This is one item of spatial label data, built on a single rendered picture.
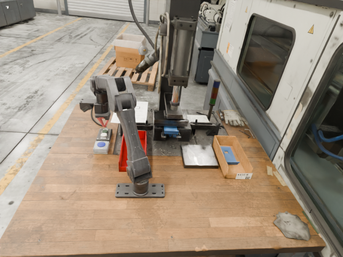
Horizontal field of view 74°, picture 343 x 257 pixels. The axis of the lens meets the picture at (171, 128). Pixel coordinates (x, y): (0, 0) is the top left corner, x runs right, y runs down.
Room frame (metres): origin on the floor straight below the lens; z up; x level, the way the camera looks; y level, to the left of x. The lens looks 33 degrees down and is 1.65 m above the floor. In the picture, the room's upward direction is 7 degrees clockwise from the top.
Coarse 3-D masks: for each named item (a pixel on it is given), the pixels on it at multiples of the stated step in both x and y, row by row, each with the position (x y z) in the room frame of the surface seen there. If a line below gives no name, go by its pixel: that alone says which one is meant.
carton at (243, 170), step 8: (216, 136) 1.01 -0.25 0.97; (224, 136) 1.01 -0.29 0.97; (232, 136) 1.02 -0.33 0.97; (216, 144) 0.95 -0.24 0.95; (224, 144) 1.02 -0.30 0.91; (232, 144) 1.02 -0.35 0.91; (216, 152) 0.92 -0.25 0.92; (240, 152) 0.92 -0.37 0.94; (224, 160) 0.82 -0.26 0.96; (240, 160) 0.89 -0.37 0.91; (248, 160) 0.83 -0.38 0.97; (224, 168) 0.79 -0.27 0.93; (232, 168) 0.84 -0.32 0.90; (240, 168) 0.84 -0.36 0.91; (248, 168) 0.81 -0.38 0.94; (224, 176) 0.77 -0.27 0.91; (232, 176) 0.77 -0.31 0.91; (240, 176) 0.77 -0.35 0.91; (248, 176) 0.78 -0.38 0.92
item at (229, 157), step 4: (224, 148) 0.98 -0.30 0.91; (228, 148) 0.99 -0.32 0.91; (224, 152) 0.95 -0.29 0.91; (228, 152) 0.95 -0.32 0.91; (232, 152) 0.96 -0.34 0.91; (224, 156) 0.92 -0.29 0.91; (228, 156) 0.92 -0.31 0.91; (232, 156) 0.93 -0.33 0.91; (228, 160) 0.89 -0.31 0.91; (232, 160) 0.89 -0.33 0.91; (232, 164) 0.86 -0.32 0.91; (236, 164) 0.87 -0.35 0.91
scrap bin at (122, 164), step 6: (138, 132) 0.98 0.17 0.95; (144, 132) 0.98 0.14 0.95; (144, 138) 0.98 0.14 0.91; (144, 144) 0.94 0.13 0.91; (120, 150) 0.80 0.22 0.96; (126, 150) 0.87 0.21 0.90; (144, 150) 0.89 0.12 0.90; (120, 156) 0.77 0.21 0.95; (126, 156) 0.83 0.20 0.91; (120, 162) 0.77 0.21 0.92; (126, 162) 0.79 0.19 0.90; (120, 168) 0.73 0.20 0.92
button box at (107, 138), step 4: (92, 108) 1.24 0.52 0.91; (100, 124) 1.07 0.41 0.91; (100, 128) 1.00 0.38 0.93; (104, 128) 1.00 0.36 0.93; (108, 128) 1.01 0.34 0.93; (100, 132) 0.97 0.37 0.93; (108, 132) 0.97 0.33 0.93; (100, 136) 0.93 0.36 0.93; (108, 136) 0.94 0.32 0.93; (96, 140) 0.90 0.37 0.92; (100, 140) 0.90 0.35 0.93; (104, 140) 0.91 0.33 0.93; (108, 140) 0.91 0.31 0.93
